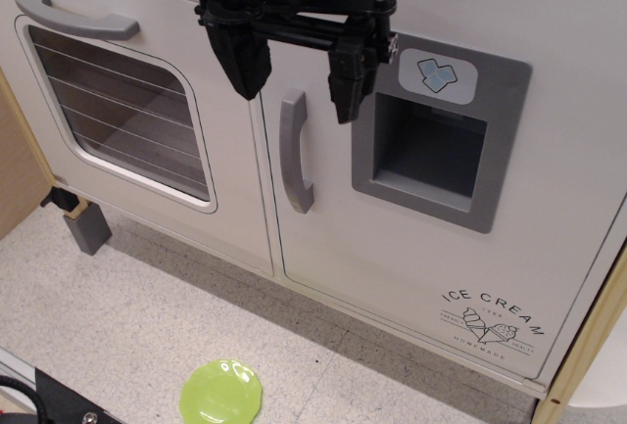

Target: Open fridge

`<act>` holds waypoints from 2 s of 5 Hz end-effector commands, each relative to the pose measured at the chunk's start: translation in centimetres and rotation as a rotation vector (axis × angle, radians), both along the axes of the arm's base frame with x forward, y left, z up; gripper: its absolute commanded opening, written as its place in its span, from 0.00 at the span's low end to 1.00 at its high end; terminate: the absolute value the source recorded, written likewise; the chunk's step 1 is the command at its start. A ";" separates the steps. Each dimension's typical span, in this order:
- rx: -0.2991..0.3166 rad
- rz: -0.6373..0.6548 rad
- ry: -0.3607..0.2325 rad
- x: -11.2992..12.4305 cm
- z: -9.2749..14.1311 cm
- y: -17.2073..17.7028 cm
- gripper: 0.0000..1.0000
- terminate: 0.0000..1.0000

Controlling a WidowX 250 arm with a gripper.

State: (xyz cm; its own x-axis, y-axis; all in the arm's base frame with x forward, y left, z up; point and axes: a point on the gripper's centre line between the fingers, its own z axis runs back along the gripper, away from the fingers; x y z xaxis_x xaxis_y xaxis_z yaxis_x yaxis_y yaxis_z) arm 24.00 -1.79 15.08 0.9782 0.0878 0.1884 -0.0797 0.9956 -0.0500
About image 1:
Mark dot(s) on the green plastic plate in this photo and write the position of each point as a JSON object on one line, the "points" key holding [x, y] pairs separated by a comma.
{"points": [[221, 391]]}

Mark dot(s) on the white toy fridge door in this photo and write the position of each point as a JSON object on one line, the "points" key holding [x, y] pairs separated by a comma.
{"points": [[508, 302]]}

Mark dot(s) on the grey kitchen leg block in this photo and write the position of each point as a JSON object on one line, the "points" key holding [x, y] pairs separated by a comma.
{"points": [[90, 229]]}

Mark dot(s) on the black base plate with screw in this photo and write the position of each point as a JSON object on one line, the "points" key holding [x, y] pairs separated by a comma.
{"points": [[64, 405]]}

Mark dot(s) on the grey fridge door handle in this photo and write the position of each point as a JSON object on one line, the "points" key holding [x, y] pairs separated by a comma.
{"points": [[293, 115]]}

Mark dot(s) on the black clamp bracket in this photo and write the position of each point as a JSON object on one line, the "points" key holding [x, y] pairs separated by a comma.
{"points": [[61, 198]]}

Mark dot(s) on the grey oven door handle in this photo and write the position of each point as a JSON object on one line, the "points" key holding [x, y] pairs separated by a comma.
{"points": [[110, 27]]}

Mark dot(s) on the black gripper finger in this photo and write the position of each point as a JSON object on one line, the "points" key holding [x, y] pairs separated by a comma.
{"points": [[353, 69], [243, 55]]}

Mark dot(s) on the wooden right side post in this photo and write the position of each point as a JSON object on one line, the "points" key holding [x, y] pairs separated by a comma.
{"points": [[599, 322]]}

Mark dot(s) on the grey ice dispenser panel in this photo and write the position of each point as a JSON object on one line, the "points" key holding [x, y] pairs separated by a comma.
{"points": [[436, 134]]}

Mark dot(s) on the white toy oven door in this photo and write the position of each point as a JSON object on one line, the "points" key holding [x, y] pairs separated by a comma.
{"points": [[149, 126]]}

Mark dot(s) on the wooden left side panel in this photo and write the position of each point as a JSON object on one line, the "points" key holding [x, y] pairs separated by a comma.
{"points": [[25, 176]]}

